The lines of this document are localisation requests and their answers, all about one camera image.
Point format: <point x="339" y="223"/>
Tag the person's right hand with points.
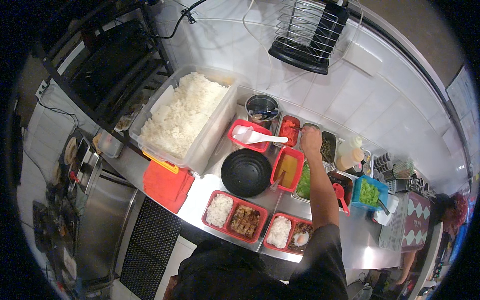
<point x="311" y="142"/>

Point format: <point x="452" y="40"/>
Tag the person's right fingers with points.
<point x="308" y="129"/>

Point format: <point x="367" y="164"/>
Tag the small steel topping pan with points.
<point x="310" y="124"/>

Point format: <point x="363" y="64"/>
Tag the steel pan with red ginger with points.
<point x="288" y="129"/>

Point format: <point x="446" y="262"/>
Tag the steel pan with dark greens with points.
<point x="328" y="148"/>

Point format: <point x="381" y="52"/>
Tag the red container with yellow sauce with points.
<point x="288" y="168"/>

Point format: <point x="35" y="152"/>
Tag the white squeeze bottle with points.
<point x="350" y="144"/>

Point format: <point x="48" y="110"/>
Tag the white plastic rice spoon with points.
<point x="258" y="137"/>

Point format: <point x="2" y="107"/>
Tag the orange sauce squeeze bottle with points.
<point x="348" y="159"/>

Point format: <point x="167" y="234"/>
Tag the steel pot with utensils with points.
<point x="261" y="107"/>

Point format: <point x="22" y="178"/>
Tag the steel pan with green lettuce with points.
<point x="304" y="183"/>

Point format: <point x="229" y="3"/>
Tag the clear spoon in sauce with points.
<point x="278" y="182"/>

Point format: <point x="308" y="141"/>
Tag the steel pan with dark sauce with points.
<point x="345" y="180"/>

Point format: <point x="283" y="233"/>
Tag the small lidded jars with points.
<point x="363" y="165"/>

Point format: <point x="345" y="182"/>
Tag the red rectangular container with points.
<point x="240" y="146"/>

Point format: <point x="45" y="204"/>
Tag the red plastic ladle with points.
<point x="340" y="195"/>

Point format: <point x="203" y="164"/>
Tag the black round bowl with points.
<point x="246" y="172"/>

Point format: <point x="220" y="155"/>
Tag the stacks of small sauce cups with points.
<point x="383" y="160"/>

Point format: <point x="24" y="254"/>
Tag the clear plastic rice tub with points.
<point x="221" y="123"/>

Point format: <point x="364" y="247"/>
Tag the blue container with lettuce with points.
<point x="369" y="193"/>

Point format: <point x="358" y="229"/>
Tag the bundle of chopsticks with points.
<point x="403" y="168"/>

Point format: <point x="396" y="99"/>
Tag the red bento with egg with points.
<point x="285" y="234"/>

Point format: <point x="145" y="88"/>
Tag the metal tongs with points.
<point x="384" y="207"/>

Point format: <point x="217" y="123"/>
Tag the red bento with grilled meat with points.
<point x="236" y="217"/>

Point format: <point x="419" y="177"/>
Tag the white plastic container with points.
<point x="388" y="215"/>

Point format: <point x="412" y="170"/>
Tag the cutlery holder with utensils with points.
<point x="412" y="185"/>

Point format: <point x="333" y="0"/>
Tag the heap of cooked white rice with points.
<point x="183" y="112"/>

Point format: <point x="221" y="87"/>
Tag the stack of patterned trays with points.
<point x="408" y="225"/>

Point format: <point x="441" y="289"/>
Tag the yellow lid clip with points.
<point x="160" y="161"/>

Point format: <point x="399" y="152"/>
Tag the red tub lid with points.
<point x="168" y="191"/>

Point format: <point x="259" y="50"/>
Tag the person's body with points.
<point x="240" y="273"/>

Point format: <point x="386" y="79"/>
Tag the small clear lidded box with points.
<point x="109" y="144"/>

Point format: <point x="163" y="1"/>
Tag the black perforated floor mat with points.
<point x="150" y="251"/>

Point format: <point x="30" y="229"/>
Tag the black metal shelf rack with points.
<point x="108" y="67"/>

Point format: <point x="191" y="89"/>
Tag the stainless steel cabinet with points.
<point x="101" y="225"/>

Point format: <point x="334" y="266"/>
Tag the cluttered side counter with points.
<point x="63" y="195"/>

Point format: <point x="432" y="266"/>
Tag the papers on wall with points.
<point x="463" y="101"/>

